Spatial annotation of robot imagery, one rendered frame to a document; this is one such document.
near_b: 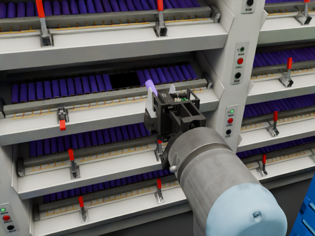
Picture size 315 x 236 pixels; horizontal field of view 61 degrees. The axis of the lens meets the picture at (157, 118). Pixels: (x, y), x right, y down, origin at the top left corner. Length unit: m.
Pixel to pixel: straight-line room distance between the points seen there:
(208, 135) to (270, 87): 0.58
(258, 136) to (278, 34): 0.37
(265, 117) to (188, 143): 0.72
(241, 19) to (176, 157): 0.48
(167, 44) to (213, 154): 0.40
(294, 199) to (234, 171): 1.00
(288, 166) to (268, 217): 0.96
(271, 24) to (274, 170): 0.61
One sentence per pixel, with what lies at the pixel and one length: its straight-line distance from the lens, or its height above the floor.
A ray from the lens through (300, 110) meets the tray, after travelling 1.18.
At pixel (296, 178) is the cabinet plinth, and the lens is 1.40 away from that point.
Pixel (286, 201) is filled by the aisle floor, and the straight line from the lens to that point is 1.31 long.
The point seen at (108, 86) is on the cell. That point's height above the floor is 0.57.
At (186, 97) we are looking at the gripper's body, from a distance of 0.49.
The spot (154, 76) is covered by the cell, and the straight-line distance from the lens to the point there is 0.82.
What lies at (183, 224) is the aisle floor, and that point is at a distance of 1.12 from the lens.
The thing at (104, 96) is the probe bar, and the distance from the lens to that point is 0.75.
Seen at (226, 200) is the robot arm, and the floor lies 0.67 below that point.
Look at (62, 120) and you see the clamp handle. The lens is 0.70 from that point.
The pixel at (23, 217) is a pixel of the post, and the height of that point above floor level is 0.22.
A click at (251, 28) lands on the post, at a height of 0.72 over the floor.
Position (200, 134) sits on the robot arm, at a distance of 0.39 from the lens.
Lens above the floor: 0.89
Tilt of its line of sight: 31 degrees down
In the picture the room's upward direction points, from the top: straight up
